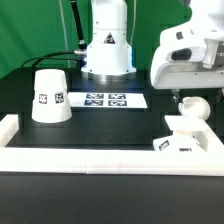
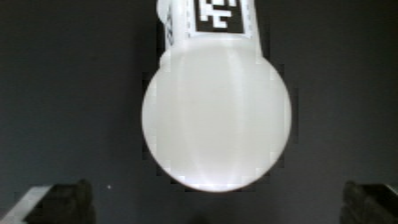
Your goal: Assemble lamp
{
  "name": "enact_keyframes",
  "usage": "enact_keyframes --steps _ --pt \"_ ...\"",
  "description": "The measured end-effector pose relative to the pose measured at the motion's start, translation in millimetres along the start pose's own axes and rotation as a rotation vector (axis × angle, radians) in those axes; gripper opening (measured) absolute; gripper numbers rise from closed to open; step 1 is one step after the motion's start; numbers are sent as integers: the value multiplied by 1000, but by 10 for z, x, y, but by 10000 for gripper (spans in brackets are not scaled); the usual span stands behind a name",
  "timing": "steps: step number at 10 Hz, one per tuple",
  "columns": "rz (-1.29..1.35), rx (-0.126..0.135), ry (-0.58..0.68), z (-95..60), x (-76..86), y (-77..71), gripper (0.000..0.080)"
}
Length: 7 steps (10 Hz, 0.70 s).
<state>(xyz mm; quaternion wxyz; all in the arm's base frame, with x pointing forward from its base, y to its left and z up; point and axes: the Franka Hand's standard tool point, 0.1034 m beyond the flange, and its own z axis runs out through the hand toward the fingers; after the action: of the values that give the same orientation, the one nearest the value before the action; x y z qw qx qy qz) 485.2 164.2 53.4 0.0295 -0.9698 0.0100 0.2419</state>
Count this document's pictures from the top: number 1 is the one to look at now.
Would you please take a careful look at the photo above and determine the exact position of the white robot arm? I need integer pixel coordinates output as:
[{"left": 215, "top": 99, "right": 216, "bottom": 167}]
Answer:
[{"left": 81, "top": 0, "right": 224, "bottom": 96}]

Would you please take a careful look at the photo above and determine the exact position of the white U-shaped frame barrier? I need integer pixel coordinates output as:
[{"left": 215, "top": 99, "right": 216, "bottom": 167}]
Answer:
[{"left": 0, "top": 115, "right": 224, "bottom": 176}]

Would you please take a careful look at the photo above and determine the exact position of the white lamp base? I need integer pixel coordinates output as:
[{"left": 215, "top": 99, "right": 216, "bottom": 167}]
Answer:
[{"left": 153, "top": 115, "right": 206, "bottom": 152}]

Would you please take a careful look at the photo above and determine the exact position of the black cable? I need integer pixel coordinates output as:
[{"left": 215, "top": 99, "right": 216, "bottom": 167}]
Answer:
[{"left": 20, "top": 50, "right": 88, "bottom": 69}]

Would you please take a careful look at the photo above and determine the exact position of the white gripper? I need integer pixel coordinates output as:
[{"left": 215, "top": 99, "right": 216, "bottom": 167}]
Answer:
[{"left": 150, "top": 25, "right": 224, "bottom": 102}]

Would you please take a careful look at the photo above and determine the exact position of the white marker sheet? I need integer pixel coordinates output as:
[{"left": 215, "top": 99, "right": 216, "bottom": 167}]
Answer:
[{"left": 68, "top": 92, "right": 147, "bottom": 109}]

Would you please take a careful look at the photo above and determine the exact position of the white lamp bulb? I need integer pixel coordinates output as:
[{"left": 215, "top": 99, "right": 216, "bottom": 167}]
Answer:
[{"left": 178, "top": 96, "right": 210, "bottom": 120}]

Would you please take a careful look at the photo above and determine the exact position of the white lamp shade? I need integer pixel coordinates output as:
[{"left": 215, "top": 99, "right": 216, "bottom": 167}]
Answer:
[{"left": 32, "top": 69, "right": 72, "bottom": 123}]

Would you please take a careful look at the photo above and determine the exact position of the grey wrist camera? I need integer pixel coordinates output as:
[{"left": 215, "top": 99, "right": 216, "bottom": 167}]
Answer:
[{"left": 166, "top": 47, "right": 206, "bottom": 62}]

